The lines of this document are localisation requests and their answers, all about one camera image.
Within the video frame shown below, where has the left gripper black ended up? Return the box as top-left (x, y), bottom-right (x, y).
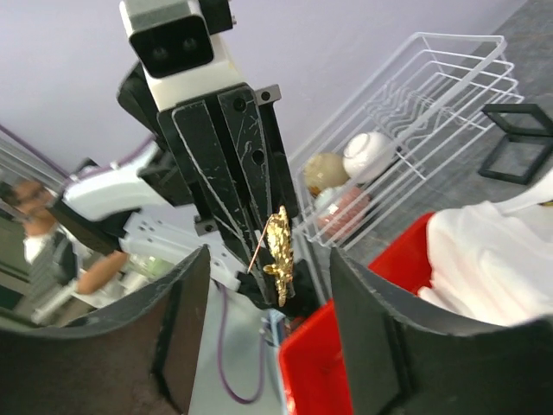
top-left (117, 63), bottom-right (302, 311)

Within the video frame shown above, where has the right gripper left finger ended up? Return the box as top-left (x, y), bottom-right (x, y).
top-left (1, 246), bottom-right (211, 415)

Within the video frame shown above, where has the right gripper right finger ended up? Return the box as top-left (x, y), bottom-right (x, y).
top-left (330, 249), bottom-right (552, 414)

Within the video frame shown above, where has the gold leaf brooch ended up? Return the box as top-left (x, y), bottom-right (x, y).
top-left (247, 205), bottom-right (294, 307)

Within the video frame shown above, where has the white t-shirt daisy print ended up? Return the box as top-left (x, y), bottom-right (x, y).
top-left (417, 173), bottom-right (552, 326)

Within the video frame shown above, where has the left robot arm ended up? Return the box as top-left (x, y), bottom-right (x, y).
top-left (50, 64), bottom-right (310, 316)

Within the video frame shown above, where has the black brooch tray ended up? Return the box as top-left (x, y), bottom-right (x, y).
top-left (478, 103), bottom-right (552, 185)

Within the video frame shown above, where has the red plastic bin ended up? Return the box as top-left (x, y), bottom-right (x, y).
top-left (279, 213), bottom-right (432, 415)

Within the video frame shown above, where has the beige ceramic bowl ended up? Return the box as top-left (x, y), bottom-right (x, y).
top-left (303, 152), bottom-right (349, 197)

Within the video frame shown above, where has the person reflected in background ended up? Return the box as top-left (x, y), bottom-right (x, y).
top-left (1, 179), bottom-right (130, 295)

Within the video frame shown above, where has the white ceramic bowl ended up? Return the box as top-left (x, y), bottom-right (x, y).
top-left (342, 131), bottom-right (396, 183)

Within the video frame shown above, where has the pink patterned bowl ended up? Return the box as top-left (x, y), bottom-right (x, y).
top-left (317, 187), bottom-right (371, 240)

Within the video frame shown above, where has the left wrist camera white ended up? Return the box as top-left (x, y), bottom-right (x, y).
top-left (119, 0), bottom-right (245, 112)

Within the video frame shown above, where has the white wire dish rack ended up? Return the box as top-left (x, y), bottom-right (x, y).
top-left (292, 32), bottom-right (523, 250)

